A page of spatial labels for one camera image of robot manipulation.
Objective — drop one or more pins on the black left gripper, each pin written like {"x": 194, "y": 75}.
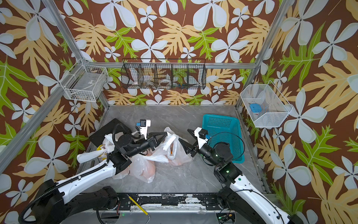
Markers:
{"x": 152, "y": 141}

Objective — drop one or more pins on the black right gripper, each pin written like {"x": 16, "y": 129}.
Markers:
{"x": 193, "y": 149}

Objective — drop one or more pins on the white printed plastic bag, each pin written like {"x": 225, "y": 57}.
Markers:
{"x": 115, "y": 157}

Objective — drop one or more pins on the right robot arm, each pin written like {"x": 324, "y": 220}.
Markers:
{"x": 238, "y": 194}

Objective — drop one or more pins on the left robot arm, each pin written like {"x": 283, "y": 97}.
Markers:
{"x": 55, "y": 201}

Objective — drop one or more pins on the teal plastic basket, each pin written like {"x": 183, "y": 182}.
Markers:
{"x": 225, "y": 129}

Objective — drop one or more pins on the black plastic tool case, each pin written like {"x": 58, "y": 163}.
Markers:
{"x": 98, "y": 137}

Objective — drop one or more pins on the blue object in basket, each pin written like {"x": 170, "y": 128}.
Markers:
{"x": 255, "y": 108}

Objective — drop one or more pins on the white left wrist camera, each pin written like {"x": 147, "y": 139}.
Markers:
{"x": 142, "y": 127}

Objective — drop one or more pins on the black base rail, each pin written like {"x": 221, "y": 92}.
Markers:
{"x": 186, "y": 202}

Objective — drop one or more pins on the black wire basket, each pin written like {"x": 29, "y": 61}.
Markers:
{"x": 167, "y": 77}

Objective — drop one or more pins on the white wire basket right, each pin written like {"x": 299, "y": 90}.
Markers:
{"x": 275, "y": 107}

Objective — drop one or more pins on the white wire basket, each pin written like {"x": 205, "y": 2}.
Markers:
{"x": 84, "y": 81}
{"x": 275, "y": 107}

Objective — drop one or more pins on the aluminium frame rear bar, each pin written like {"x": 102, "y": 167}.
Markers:
{"x": 233, "y": 66}

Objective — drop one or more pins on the white wire basket left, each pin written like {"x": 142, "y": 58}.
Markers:
{"x": 84, "y": 81}

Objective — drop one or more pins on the aluminium frame post right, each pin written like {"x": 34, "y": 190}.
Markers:
{"x": 273, "y": 31}

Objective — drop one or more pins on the aluminium frame post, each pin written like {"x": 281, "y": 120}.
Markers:
{"x": 67, "y": 36}
{"x": 273, "y": 31}

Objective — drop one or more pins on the aluminium frame post left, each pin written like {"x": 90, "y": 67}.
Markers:
{"x": 67, "y": 36}

